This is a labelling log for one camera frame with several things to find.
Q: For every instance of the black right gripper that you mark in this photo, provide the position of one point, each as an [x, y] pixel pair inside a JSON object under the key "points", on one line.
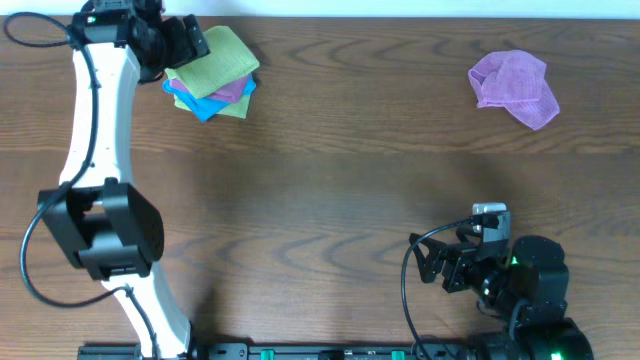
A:
{"points": [[460, 254]]}

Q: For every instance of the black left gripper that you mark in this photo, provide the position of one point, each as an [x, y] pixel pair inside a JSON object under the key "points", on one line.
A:
{"points": [[189, 38]]}

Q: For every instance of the light green microfiber cloth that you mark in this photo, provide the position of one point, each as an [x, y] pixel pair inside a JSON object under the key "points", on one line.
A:
{"points": [[229, 59]]}

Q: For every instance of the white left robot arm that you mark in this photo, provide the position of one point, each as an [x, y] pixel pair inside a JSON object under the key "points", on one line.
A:
{"points": [[98, 218]]}

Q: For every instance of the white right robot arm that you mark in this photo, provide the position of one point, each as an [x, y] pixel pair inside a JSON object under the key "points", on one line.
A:
{"points": [[522, 284]]}

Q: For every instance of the folded purple cloth on stack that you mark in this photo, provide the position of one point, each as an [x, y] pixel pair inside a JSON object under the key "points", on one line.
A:
{"points": [[230, 93]]}

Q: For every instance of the folded blue cloth in stack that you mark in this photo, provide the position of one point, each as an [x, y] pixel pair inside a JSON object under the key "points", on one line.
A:
{"points": [[186, 102]]}

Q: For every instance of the folded green cloth under stack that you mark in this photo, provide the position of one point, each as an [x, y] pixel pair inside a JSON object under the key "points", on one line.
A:
{"points": [[238, 110]]}

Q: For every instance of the crumpled purple cloth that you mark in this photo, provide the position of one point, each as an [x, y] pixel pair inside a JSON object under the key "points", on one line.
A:
{"points": [[515, 80]]}

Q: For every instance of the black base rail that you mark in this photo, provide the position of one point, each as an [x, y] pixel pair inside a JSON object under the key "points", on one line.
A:
{"points": [[241, 351]]}

